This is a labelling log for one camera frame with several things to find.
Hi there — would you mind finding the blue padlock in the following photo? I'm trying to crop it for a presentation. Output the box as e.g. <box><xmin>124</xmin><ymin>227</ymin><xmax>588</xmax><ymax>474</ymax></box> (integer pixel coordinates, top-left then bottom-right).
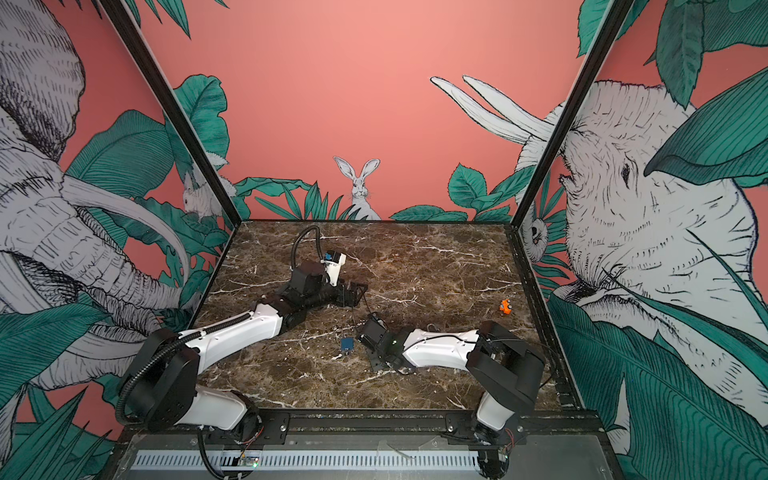
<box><xmin>340</xmin><ymin>337</ymin><xmax>355</xmax><ymax>356</ymax></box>

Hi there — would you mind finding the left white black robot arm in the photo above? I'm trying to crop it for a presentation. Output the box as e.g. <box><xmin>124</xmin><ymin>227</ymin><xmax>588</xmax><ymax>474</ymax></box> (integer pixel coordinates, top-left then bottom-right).
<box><xmin>115</xmin><ymin>261</ymin><xmax>368</xmax><ymax>439</ymax></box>

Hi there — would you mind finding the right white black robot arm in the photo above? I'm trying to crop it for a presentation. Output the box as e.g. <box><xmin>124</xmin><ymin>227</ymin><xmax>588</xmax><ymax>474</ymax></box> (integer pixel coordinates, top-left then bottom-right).
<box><xmin>357</xmin><ymin>313</ymin><xmax>545</xmax><ymax>445</ymax></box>

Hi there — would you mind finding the orange toy car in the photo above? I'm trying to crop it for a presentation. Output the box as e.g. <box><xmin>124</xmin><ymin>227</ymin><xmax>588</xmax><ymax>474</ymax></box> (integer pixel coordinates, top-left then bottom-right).
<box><xmin>499</xmin><ymin>299</ymin><xmax>511</xmax><ymax>315</ymax></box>

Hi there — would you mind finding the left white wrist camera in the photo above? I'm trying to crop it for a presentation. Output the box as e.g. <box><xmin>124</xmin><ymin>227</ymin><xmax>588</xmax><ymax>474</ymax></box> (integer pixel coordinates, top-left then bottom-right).
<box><xmin>322</xmin><ymin>250</ymin><xmax>347</xmax><ymax>287</ymax></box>

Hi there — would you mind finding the left black corrugated cable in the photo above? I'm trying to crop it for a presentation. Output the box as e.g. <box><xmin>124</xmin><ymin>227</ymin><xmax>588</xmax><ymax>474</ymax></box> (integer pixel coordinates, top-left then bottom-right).
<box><xmin>290</xmin><ymin>225</ymin><xmax>325</xmax><ymax>271</ymax></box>

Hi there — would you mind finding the black mounting rail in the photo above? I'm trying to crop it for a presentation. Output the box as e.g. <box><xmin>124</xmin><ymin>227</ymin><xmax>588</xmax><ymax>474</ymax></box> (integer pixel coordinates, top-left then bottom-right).
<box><xmin>122</xmin><ymin>409</ymin><xmax>607</xmax><ymax>448</ymax></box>

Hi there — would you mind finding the white slotted cable duct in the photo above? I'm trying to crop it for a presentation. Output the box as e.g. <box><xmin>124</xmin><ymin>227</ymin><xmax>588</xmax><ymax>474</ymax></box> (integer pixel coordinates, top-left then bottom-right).
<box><xmin>131</xmin><ymin>450</ymin><xmax>479</xmax><ymax>472</ymax></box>

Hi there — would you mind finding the left black frame post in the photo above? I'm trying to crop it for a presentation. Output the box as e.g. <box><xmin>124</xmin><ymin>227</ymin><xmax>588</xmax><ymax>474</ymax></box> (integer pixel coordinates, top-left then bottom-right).
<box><xmin>99</xmin><ymin>0</ymin><xmax>242</xmax><ymax>228</ymax></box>

